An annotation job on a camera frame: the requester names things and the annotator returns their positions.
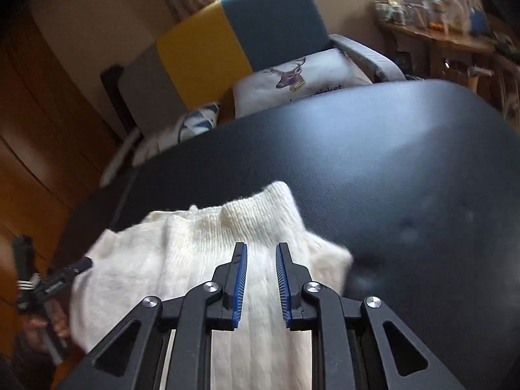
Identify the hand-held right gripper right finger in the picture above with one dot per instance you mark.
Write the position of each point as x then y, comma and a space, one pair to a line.
283, 284

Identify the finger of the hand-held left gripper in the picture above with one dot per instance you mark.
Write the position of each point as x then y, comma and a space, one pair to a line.
79, 267

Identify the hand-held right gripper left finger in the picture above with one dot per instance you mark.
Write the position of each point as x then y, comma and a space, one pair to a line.
239, 284

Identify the white knit sweater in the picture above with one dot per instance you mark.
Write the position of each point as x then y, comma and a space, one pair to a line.
183, 252

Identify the person's left forearm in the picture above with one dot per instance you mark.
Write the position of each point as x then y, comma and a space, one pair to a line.
28, 361

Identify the person's left hand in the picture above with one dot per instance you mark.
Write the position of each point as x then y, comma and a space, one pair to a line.
61, 323

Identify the white plastic bar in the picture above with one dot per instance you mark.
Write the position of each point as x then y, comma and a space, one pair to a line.
118, 158

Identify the blue white patterned pillow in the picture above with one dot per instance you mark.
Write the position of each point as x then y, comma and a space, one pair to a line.
199, 124

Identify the deer print pillow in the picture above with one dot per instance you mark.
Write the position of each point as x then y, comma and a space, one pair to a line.
308, 85

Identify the grey yellow blue sofa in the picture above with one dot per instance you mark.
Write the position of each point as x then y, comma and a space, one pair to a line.
203, 53

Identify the wooden side table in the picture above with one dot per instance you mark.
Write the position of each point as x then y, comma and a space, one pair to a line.
447, 44

